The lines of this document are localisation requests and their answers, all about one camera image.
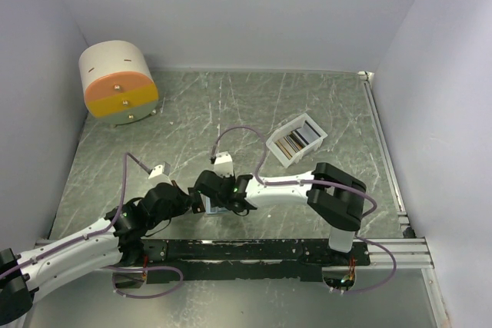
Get blue silver card holder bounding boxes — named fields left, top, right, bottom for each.
left=204, top=197, right=228, bottom=215

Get white card tray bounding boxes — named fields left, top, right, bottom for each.
left=266, top=113, right=327, bottom=168

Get black credit card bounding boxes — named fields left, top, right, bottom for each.
left=188, top=187, right=205, bottom=214

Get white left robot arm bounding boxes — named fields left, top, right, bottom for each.
left=1, top=183, right=204, bottom=325

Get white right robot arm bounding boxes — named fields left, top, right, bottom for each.
left=194, top=162, right=367, bottom=265

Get round drawer cabinet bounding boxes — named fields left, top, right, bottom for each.
left=78, top=40, right=159, bottom=125

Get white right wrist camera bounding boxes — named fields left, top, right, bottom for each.
left=211, top=151, right=234, bottom=178

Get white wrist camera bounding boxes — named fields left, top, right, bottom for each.
left=211, top=151, right=234, bottom=178
left=148, top=162, right=171, bottom=187

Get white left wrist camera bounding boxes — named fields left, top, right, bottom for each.
left=148, top=162, right=171, bottom=187

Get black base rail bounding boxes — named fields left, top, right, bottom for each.
left=95, top=237, right=372, bottom=287

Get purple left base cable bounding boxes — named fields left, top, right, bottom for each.
left=101, top=261, right=185, bottom=300

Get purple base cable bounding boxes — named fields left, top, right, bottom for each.
left=330, top=237, right=398, bottom=297
left=101, top=261, right=185, bottom=300

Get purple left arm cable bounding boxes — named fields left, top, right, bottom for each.
left=0, top=152, right=153, bottom=279

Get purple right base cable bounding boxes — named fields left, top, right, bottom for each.
left=330, top=237, right=398, bottom=297

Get aluminium frame rail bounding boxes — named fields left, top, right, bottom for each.
left=357, top=71, right=434, bottom=270

